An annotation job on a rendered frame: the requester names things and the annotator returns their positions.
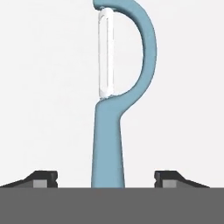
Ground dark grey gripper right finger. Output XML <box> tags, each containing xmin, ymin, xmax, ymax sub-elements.
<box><xmin>154</xmin><ymin>170</ymin><xmax>211</xmax><ymax>189</ymax></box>

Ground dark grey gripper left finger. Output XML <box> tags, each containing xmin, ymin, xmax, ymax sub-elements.
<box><xmin>0</xmin><ymin>170</ymin><xmax>59</xmax><ymax>189</ymax></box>

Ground blue peeler with white blade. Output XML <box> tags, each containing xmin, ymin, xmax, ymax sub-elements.
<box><xmin>91</xmin><ymin>0</ymin><xmax>158</xmax><ymax>189</ymax></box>

